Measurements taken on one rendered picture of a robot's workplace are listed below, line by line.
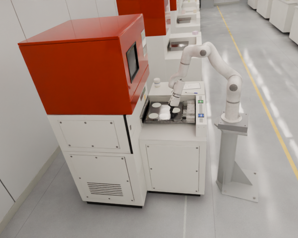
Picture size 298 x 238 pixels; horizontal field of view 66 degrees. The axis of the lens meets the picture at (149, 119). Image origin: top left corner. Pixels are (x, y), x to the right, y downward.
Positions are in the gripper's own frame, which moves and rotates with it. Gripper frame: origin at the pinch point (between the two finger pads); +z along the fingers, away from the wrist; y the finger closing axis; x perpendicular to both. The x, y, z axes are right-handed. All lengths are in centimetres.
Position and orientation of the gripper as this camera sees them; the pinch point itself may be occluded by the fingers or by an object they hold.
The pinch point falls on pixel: (171, 109)
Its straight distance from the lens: 235.7
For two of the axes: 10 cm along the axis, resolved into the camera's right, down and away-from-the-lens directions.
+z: -2.8, 8.9, 3.6
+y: 8.5, 0.6, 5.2
